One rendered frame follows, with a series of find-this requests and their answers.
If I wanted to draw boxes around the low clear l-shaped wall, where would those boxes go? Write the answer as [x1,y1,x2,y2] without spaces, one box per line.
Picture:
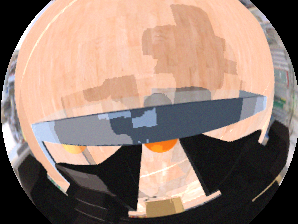
[33,89,262,165]

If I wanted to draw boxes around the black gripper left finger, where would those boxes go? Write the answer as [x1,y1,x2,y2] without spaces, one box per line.
[55,144,142,212]

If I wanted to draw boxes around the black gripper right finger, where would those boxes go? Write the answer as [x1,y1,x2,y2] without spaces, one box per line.
[180,129,262,197]

